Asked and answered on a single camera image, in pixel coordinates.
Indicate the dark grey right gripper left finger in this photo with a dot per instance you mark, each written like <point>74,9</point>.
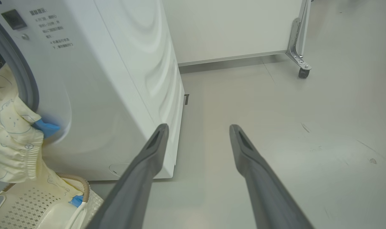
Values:
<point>129,197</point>

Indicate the round filter cover flap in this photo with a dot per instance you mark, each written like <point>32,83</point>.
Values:
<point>118,168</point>

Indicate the cream perforated laundry basket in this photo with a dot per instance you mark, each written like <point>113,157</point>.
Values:
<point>21,210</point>

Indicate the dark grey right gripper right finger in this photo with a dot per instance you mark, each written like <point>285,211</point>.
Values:
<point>269,200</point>

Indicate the grey partition foot with caster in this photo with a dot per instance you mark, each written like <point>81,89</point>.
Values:
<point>296,51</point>

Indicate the black door latch socket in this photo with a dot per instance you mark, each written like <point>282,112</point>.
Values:
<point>14,19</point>

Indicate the yellow trousers with blue cuffs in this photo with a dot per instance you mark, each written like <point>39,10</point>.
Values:
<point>11,143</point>

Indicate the grey rubber door gasket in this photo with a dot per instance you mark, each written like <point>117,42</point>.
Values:
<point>24,79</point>

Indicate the white front-load washing machine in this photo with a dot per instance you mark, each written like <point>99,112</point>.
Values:
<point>116,79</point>

